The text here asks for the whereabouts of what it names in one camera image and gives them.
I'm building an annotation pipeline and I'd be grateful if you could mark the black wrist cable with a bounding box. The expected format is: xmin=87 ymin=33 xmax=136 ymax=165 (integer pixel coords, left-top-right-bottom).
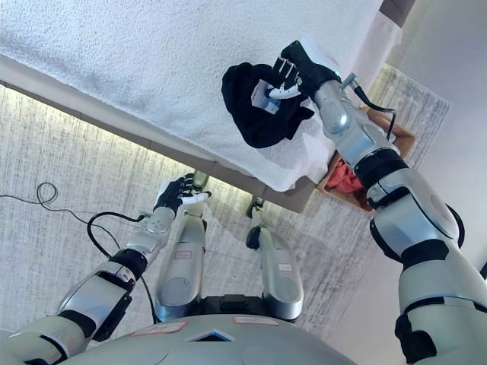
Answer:
xmin=340 ymin=72 xmax=399 ymax=142
xmin=86 ymin=211 xmax=158 ymax=324

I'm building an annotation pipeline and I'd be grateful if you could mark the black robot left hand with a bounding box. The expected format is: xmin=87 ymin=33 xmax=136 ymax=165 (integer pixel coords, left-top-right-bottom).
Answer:
xmin=153 ymin=173 xmax=212 ymax=214

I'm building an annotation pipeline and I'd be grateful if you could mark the thin black floor cable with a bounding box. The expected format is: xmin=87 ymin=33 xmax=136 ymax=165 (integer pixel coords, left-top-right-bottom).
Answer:
xmin=0 ymin=182 xmax=100 ymax=230

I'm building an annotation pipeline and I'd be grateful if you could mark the orange garment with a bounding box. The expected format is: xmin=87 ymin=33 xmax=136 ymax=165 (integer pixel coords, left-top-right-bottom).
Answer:
xmin=326 ymin=159 xmax=364 ymax=192

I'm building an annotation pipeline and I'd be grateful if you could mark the white textured blanket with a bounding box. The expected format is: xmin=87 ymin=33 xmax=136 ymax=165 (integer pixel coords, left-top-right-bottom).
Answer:
xmin=0 ymin=0 xmax=403 ymax=193

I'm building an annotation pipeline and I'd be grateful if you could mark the grey patterned rug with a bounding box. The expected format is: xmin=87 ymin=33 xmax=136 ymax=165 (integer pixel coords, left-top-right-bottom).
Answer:
xmin=0 ymin=62 xmax=452 ymax=343

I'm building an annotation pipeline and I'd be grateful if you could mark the black garment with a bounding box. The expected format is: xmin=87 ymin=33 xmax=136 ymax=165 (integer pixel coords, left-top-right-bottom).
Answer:
xmin=221 ymin=62 xmax=316 ymax=149

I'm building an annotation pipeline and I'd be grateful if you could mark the brown platform bed frame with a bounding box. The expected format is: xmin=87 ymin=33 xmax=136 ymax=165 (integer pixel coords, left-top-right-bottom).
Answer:
xmin=0 ymin=0 xmax=418 ymax=214

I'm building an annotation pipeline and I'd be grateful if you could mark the silver robot right leg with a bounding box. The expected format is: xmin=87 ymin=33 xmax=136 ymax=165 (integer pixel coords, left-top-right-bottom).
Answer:
xmin=245 ymin=195 xmax=305 ymax=323

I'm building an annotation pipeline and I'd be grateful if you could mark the grey robot torso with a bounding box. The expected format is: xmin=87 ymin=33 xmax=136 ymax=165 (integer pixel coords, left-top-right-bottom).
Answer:
xmin=64 ymin=294 xmax=366 ymax=365

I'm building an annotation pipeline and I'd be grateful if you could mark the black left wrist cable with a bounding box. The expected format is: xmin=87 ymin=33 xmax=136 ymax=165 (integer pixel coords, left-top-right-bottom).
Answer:
xmin=86 ymin=211 xmax=158 ymax=324

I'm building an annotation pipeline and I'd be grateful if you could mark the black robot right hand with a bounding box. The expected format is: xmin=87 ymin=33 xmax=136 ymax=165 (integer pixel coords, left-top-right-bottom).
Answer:
xmin=268 ymin=40 xmax=342 ymax=102

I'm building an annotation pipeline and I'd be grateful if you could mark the brown woven laundry basket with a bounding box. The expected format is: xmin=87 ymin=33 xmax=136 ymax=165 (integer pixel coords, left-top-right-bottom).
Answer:
xmin=315 ymin=106 xmax=416 ymax=214

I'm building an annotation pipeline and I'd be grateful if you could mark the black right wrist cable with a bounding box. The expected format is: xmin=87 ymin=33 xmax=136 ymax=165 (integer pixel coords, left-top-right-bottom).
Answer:
xmin=340 ymin=72 xmax=399 ymax=142

